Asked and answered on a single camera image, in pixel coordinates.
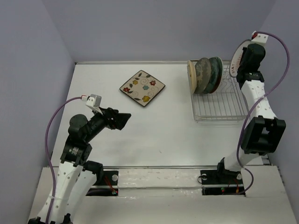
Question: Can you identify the cream bird plate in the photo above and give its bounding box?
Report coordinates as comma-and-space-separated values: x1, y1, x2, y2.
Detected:
187, 60, 197, 94

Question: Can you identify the metal wire dish rack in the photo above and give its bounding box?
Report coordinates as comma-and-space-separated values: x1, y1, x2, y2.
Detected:
191, 60, 248, 122

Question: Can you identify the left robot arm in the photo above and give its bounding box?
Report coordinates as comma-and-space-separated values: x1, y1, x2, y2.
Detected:
28, 107, 131, 224

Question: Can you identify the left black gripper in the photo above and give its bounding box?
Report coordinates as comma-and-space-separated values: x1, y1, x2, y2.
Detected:
85, 105, 131, 141

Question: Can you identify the teal and red round plate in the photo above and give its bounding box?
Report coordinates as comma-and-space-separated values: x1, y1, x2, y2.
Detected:
213, 56, 223, 93

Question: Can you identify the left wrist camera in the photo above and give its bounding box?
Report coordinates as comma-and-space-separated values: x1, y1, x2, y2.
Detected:
81, 94, 102, 113

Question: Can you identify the dark blue blossom plate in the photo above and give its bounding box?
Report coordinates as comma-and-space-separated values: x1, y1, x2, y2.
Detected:
203, 57, 219, 94

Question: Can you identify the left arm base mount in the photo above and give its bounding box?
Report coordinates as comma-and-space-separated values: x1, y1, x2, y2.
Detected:
86, 170, 119, 196

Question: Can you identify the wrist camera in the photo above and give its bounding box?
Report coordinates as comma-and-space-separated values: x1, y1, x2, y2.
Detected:
81, 94, 102, 113
251, 31, 269, 47

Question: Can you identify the square cream flower plate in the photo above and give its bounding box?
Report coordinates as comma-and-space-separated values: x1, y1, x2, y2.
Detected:
119, 70, 165, 107

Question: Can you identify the grey deer round plate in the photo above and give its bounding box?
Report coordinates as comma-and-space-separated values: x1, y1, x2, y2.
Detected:
194, 57, 212, 94

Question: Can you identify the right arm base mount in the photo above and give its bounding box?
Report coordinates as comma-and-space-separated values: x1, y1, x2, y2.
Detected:
197, 169, 245, 196

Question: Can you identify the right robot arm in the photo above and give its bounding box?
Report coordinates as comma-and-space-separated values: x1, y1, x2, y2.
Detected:
215, 42, 286, 183

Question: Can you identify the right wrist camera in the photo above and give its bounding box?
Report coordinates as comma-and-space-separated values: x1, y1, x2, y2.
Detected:
251, 31, 269, 47

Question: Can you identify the white orange sunburst round plate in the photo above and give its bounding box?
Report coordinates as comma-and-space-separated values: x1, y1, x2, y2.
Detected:
229, 39, 251, 78

